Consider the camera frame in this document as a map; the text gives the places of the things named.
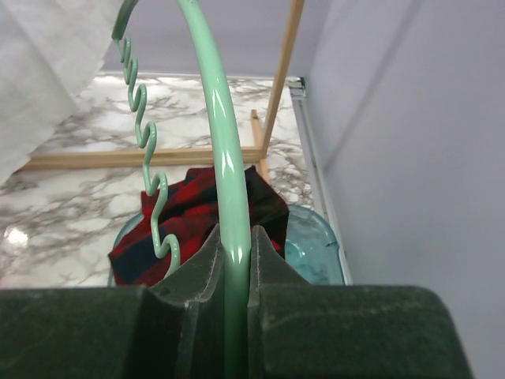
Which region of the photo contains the red plaid skirt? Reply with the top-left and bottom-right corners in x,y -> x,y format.
109,167 -> 290,286

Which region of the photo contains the wooden clothes rack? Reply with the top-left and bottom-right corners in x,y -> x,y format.
22,1 -> 305,181

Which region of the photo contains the white skirt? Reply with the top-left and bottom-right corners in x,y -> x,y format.
1,0 -> 122,181

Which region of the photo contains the blue transparent tray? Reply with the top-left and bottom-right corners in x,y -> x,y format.
109,205 -> 343,291

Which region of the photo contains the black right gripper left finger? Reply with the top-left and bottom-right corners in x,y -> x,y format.
1,230 -> 225,378

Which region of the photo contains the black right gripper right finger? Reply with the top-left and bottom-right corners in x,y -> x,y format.
248,227 -> 473,378

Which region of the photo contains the mint green hanger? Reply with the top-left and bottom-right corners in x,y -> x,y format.
111,1 -> 251,378

